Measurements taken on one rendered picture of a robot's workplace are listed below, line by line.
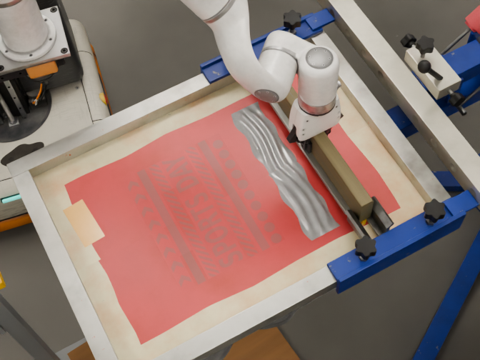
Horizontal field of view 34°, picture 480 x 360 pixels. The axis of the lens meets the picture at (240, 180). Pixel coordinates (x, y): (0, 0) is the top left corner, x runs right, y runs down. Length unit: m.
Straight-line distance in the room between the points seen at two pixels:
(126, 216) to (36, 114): 1.10
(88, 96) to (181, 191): 1.07
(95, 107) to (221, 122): 0.97
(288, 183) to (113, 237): 0.39
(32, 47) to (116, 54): 1.45
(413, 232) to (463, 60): 0.42
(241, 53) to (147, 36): 1.82
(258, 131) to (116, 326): 0.53
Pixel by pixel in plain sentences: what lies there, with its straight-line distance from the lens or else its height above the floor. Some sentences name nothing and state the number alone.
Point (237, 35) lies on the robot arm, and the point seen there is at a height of 1.38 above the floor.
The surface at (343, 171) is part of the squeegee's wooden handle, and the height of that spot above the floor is 1.06.
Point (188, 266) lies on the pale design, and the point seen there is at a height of 0.96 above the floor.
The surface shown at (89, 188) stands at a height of 0.96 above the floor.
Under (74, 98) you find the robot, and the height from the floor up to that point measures 0.28.
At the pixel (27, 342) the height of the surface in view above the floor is 0.50.
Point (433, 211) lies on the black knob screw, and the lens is 1.59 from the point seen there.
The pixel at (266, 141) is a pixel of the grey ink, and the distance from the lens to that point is 1.75.
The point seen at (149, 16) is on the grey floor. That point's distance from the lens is 3.26.
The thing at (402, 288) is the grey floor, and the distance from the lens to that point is 2.66.
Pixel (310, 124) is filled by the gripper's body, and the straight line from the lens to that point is 1.58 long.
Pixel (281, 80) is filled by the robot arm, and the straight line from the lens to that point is 1.43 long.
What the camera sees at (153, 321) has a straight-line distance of 1.61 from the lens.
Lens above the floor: 2.47
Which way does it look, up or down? 62 degrees down
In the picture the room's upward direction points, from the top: 6 degrees counter-clockwise
